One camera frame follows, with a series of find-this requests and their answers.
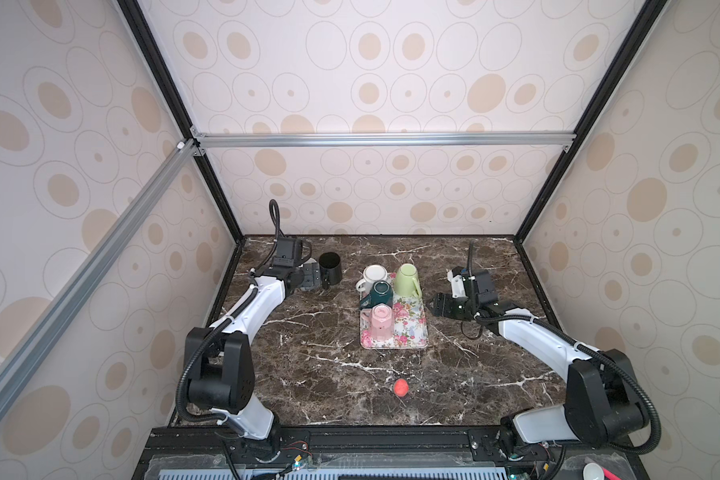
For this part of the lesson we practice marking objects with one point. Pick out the floral rectangular tray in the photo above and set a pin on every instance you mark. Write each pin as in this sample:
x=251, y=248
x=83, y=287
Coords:
x=410, y=326

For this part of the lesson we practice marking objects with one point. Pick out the pink ceramic mug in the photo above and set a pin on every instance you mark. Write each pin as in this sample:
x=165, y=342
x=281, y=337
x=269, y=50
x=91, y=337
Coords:
x=377, y=324

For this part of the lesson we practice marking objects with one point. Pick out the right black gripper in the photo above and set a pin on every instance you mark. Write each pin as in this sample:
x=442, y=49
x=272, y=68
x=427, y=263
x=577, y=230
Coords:
x=443, y=305

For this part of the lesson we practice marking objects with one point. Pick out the light green ceramic mug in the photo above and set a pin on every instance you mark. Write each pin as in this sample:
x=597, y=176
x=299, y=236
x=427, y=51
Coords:
x=406, y=281

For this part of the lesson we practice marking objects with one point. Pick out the white ceramic mug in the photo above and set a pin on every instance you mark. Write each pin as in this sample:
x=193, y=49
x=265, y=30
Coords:
x=371, y=274

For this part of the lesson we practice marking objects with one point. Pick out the horizontal aluminium frame bar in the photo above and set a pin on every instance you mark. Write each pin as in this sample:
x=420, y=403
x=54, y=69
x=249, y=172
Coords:
x=416, y=139

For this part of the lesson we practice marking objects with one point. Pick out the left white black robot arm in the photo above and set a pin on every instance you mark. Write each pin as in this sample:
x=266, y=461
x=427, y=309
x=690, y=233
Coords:
x=218, y=377

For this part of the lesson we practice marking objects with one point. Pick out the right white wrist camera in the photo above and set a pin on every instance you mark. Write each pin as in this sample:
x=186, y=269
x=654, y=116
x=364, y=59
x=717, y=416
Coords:
x=456, y=281

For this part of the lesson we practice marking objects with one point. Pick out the black ceramic mug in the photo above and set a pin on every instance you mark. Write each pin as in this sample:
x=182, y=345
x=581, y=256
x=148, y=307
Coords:
x=330, y=266

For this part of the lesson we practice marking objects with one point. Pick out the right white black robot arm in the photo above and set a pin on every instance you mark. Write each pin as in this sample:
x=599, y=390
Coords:
x=604, y=405

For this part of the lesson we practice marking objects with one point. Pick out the small red toy fruit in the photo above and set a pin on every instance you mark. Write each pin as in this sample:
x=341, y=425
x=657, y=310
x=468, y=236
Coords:
x=401, y=388

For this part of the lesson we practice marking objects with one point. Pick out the diagonal aluminium frame bar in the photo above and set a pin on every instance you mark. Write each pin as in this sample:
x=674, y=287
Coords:
x=25, y=359

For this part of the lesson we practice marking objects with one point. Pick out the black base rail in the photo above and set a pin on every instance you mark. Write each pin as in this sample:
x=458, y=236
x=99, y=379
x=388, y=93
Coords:
x=372, y=452

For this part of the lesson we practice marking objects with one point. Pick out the grey ceramic mug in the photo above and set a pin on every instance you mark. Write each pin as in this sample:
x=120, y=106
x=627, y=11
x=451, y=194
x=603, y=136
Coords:
x=311, y=276

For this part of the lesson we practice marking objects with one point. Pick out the dark green ceramic mug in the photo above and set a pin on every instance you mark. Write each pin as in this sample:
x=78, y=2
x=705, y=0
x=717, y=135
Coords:
x=381, y=293

